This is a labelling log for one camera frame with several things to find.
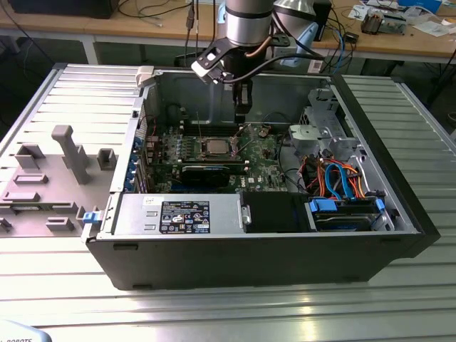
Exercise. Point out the white power adapter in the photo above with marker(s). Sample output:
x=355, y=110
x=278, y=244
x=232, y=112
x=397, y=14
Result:
x=315, y=66

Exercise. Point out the blue case latch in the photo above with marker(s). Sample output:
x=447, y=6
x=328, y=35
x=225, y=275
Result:
x=90, y=218

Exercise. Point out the CPU socket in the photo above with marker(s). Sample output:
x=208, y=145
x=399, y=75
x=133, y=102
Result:
x=203, y=147

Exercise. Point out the pale teach pendant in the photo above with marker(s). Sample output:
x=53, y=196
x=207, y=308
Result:
x=18, y=331

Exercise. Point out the wooden desk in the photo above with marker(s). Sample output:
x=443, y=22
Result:
x=149, y=25

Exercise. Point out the white paper sheet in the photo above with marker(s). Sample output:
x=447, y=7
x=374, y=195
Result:
x=432, y=28

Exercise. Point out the black equipment box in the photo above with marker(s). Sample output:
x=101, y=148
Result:
x=60, y=9

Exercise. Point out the white printed paper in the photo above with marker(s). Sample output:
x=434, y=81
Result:
x=358, y=12

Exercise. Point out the black tower box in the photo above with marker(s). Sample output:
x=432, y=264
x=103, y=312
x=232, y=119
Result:
x=325, y=21

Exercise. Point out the grey parts rack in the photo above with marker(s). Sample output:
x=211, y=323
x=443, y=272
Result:
x=53, y=194

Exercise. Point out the black RAM slot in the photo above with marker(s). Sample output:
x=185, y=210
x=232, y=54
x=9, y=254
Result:
x=213, y=124

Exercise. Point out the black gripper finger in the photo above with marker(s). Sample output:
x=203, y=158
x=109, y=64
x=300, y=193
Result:
x=243, y=99

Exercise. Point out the silver power supply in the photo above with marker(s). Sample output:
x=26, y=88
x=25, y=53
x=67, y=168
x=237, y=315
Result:
x=224, y=213

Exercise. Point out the metal CPU cooler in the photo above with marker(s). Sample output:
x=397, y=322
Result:
x=372, y=23

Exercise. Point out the silver CPU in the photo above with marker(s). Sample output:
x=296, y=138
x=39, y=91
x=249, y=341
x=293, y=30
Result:
x=219, y=146

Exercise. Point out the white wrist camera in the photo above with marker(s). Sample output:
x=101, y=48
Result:
x=203, y=69

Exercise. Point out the hard disk in blue carrier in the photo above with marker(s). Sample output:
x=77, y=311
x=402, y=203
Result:
x=342, y=223

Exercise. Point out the grey metal device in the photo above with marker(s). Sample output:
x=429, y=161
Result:
x=395, y=25

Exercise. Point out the beige case latch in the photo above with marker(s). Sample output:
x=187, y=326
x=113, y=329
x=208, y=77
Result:
x=145, y=75

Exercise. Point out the small black adapter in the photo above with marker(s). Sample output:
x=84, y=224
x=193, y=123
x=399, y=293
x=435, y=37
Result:
x=351, y=37

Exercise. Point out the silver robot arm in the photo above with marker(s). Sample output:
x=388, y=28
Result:
x=247, y=25

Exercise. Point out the black graphics card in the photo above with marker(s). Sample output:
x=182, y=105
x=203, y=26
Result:
x=204, y=175

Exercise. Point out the black PC case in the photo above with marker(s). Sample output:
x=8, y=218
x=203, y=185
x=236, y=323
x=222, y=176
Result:
x=249, y=263

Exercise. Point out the green motherboard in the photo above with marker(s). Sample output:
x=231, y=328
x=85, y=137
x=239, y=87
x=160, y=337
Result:
x=261, y=169

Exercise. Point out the silver drive cage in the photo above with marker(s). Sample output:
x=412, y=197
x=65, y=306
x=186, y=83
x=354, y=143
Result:
x=335, y=142

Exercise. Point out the blue box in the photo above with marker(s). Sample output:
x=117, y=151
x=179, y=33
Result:
x=422, y=5

